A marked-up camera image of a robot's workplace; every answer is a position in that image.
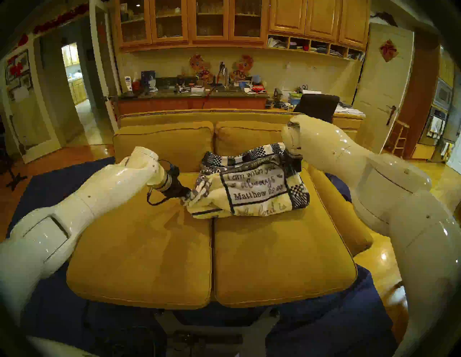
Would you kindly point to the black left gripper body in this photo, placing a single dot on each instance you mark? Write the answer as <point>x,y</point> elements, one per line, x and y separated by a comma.
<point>176,189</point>

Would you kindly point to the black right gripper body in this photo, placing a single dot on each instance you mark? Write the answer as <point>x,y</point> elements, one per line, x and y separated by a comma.
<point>293,162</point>

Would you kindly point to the printed scripture fleece blanket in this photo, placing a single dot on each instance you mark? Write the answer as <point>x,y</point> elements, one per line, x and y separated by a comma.
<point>248,187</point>

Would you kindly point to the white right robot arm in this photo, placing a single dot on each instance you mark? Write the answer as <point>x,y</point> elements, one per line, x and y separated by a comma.
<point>378,187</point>

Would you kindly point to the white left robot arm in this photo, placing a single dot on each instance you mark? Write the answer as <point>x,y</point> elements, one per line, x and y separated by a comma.
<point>90,201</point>

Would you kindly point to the mustard sofa back cushion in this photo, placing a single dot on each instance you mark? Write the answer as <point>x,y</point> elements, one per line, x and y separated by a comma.
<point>248,136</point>
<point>162,140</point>

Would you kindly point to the dark office chair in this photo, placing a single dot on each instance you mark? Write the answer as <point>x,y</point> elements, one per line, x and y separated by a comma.
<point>317,106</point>

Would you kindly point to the wooden desk with drawers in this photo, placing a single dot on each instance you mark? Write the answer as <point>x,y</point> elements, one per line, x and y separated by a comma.
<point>347,120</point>

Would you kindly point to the mustard sofa seat cushion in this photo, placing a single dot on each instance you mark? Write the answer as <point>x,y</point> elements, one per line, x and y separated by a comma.
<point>144,252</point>
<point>288,266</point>

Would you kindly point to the mustard fabric loveseat sofa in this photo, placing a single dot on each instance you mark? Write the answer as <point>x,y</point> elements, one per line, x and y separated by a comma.
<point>151,117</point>

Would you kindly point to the granite top counter cabinet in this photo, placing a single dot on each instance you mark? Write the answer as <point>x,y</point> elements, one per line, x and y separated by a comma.
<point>173,104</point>

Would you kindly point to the chrome sink faucet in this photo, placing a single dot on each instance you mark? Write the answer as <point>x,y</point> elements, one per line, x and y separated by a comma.
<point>224,77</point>

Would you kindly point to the white panel door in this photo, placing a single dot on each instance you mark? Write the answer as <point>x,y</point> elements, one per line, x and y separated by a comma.
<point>378,90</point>

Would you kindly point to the small red box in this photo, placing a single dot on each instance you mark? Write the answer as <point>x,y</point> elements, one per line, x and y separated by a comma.
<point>135,85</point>

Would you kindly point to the wooden stool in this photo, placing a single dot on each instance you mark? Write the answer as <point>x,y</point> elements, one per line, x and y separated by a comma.
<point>401,125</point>

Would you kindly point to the white lotion bottle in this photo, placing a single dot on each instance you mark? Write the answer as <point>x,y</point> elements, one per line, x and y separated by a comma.
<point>128,82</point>

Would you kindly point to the wooden cubby shelf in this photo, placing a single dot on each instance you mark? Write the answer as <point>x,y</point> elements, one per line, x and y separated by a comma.
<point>320,46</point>

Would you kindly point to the white hanging towel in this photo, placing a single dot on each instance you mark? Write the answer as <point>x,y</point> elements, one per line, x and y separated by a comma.
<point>434,126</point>
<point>446,150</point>

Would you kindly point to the red diamond door ornament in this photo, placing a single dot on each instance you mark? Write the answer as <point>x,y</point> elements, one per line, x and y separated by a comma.
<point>388,50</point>

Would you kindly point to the black power strip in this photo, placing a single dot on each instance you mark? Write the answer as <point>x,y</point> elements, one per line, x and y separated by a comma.
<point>212,339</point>

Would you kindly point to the white glass french door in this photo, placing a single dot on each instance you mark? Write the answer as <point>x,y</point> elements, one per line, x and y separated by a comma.
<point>32,126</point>

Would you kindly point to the large navy floor cloth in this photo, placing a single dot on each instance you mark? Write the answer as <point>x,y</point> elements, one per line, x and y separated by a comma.
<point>324,316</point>

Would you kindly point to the black floor stand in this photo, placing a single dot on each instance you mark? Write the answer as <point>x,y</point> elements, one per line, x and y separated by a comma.
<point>14,179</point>

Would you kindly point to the red garland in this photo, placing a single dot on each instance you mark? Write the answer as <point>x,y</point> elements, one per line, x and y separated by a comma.
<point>61,18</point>

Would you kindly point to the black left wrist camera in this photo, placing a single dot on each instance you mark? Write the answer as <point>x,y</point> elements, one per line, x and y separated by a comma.
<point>174,169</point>

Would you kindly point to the cartoon pig wall decoration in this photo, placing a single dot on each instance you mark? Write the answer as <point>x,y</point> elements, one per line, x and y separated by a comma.
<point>242,65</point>
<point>199,64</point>

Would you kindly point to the dark standing picture frame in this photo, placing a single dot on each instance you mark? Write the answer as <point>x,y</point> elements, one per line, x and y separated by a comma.
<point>147,77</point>

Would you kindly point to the wooden wall cabinets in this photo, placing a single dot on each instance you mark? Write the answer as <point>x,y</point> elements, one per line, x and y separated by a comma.
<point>288,16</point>

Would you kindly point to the steel wall oven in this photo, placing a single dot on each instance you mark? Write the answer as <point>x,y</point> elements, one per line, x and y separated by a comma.
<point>442,95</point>

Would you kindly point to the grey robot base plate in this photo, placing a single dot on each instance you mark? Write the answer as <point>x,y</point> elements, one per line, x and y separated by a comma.
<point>257,334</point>

